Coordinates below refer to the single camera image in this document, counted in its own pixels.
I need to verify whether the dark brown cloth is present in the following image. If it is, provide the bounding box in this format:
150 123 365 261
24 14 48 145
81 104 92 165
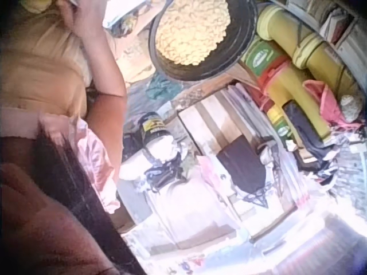
216 136 270 196

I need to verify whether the large yellow banded canister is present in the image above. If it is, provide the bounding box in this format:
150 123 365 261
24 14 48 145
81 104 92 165
256 5 360 99

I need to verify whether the teal cloth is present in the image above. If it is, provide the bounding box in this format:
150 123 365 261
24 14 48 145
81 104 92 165
144 73 182 100

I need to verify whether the black round pan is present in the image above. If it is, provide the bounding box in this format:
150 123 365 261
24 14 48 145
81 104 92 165
147 0 259 83

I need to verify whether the cream cloth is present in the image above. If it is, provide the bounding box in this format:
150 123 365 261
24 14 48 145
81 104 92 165
114 28 158 84

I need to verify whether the black bucket with yellow label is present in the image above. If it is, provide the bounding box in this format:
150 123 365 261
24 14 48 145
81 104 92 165
136 111 178 150

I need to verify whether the yellow canister with green label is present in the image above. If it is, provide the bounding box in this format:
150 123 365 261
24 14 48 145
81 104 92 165
240 39 335 140

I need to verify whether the small green labelled yellow canister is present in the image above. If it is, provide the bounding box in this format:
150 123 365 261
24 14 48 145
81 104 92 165
266 104 298 146

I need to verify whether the shiny plastic bag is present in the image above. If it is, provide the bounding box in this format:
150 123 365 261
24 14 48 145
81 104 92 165
101 0 157 30

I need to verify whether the person's right hand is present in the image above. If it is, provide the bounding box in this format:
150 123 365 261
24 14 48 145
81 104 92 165
55 0 85 17

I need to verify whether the wooden board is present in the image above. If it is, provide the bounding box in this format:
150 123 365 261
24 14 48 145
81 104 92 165
175 88 289 243

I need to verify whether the heap of yellow puffed snacks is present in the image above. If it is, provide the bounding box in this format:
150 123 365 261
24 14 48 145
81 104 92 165
154 0 232 66

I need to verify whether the white sack with black straps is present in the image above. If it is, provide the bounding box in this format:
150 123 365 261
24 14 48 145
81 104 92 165
118 142 192 191

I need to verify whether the white rough lump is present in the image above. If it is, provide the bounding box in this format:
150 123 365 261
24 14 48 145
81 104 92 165
339 94 362 123

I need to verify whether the stack of newspapers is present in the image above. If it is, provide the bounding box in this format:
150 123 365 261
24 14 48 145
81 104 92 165
222 82 312 209

